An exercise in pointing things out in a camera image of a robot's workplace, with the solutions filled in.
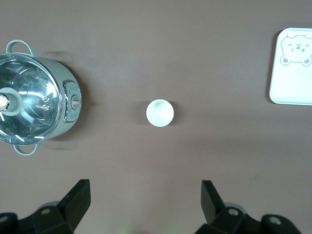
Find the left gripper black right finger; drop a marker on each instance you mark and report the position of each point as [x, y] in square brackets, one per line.
[212, 207]

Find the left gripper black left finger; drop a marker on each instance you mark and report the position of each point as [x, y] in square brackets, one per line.
[73, 207]

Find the glass pot lid with knob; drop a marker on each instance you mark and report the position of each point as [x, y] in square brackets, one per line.
[36, 85]

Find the sage green electric pot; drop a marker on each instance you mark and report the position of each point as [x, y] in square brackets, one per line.
[62, 73]

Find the white bear print tray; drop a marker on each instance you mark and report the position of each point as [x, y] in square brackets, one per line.
[290, 83]

